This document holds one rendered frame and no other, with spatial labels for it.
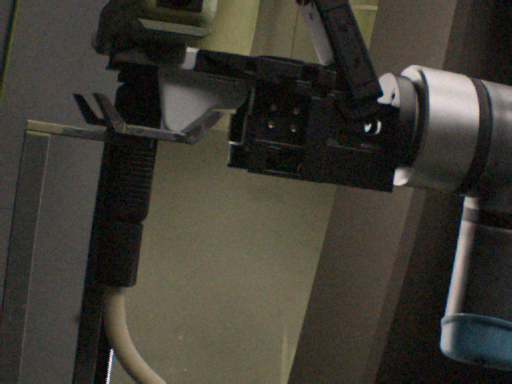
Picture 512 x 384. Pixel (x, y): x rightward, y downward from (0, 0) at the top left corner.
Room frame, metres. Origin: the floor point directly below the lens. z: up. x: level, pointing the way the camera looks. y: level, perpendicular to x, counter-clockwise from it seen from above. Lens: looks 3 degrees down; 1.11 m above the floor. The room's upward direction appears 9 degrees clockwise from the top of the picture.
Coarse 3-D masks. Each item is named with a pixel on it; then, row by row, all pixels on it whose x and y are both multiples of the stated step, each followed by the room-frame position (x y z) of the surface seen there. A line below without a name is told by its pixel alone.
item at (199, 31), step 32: (128, 0) 0.69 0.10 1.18; (160, 0) 0.63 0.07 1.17; (96, 32) 1.08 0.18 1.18; (128, 32) 0.69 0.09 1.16; (160, 32) 0.64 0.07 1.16; (192, 32) 0.64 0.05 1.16; (128, 64) 0.72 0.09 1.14; (128, 96) 0.73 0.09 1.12; (128, 160) 0.73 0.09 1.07; (128, 192) 0.73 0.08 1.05; (128, 224) 0.74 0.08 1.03; (96, 256) 0.74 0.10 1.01; (128, 256) 0.74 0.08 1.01
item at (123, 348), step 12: (108, 288) 0.74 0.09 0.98; (120, 288) 0.74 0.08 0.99; (108, 300) 0.74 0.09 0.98; (120, 300) 0.74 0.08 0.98; (108, 312) 0.74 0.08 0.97; (120, 312) 0.74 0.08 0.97; (108, 324) 0.74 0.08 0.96; (120, 324) 0.74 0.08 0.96; (108, 336) 0.74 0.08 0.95; (120, 336) 0.74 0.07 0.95; (120, 348) 0.74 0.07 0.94; (132, 348) 0.75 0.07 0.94; (120, 360) 0.75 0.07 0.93; (132, 360) 0.74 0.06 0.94; (132, 372) 0.75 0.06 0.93; (144, 372) 0.75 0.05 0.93
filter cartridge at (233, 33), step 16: (224, 0) 2.78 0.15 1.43; (240, 0) 2.81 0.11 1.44; (256, 0) 2.88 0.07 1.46; (224, 16) 2.78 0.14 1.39; (240, 16) 2.82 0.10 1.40; (256, 16) 2.91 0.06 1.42; (224, 32) 2.79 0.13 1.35; (240, 32) 2.82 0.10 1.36; (208, 48) 2.78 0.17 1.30; (224, 48) 2.79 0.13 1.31; (240, 48) 2.84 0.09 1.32
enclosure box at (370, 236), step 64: (384, 0) 1.97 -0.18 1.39; (448, 0) 1.69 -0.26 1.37; (384, 64) 1.92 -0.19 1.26; (448, 64) 1.68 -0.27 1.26; (384, 192) 1.83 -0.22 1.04; (320, 256) 2.09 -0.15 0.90; (384, 256) 1.79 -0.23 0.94; (448, 256) 2.16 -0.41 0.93; (320, 320) 2.03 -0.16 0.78; (384, 320) 1.77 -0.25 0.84
